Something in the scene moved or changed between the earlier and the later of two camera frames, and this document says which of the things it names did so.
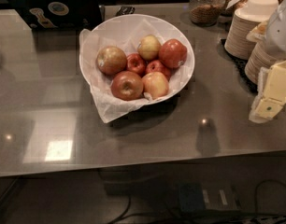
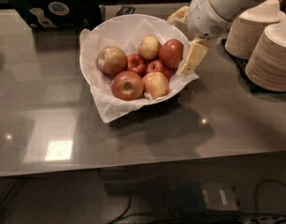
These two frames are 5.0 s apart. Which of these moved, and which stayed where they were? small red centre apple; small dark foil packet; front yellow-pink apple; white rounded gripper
Moved: white rounded gripper
Stayed: front yellow-pink apple; small dark foil packet; small red centre apple
